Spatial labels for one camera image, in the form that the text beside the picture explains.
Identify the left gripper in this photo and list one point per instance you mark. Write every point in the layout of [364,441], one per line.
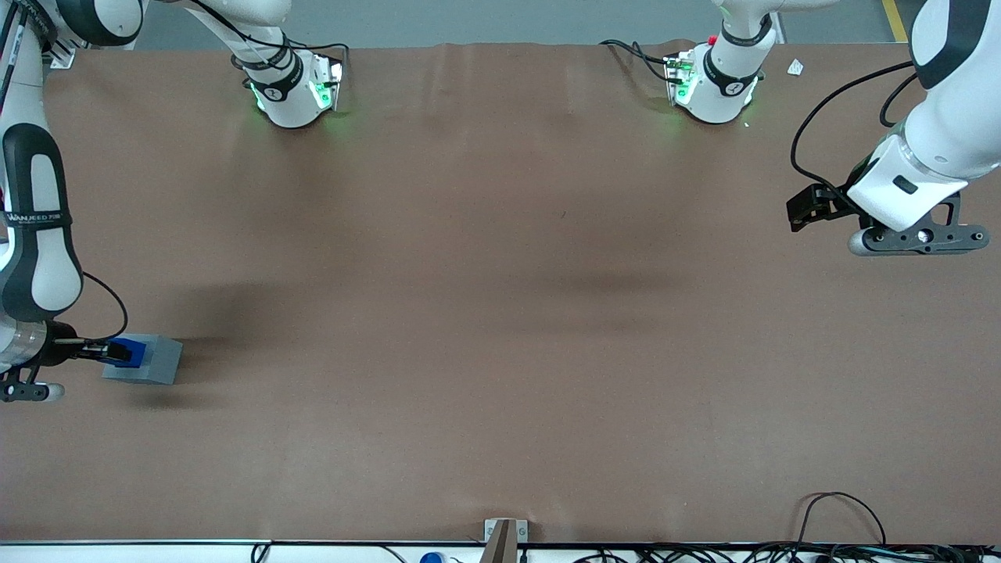
[835,201]

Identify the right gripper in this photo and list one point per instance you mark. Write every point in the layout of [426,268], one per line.
[62,349]

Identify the blue plastic part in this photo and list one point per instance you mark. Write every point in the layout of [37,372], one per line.
[138,348]

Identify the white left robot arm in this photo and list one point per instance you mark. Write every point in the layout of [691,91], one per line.
[954,133]

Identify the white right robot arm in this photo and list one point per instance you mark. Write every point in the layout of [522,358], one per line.
[55,274]

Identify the gray square base block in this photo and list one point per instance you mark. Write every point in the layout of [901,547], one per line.
[160,363]

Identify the white paper scrap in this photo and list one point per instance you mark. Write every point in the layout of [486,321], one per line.
[795,67]

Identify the green-lit metal connector box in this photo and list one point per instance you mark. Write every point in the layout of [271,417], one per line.
[324,90]
[679,78]

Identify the brown table cover sheet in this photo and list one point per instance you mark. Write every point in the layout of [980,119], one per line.
[500,313]

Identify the gray metal mounting plate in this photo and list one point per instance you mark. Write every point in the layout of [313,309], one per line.
[522,532]

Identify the dark gray right camera mount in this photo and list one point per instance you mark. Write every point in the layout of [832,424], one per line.
[23,389]

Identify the dark gray camera mount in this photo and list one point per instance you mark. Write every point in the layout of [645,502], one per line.
[23,389]
[938,238]

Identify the dark gray left camera mount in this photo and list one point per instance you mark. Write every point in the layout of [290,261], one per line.
[938,238]

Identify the aluminum frame profile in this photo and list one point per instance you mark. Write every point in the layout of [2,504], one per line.
[61,59]

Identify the brown post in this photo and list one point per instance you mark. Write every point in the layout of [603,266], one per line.
[500,543]

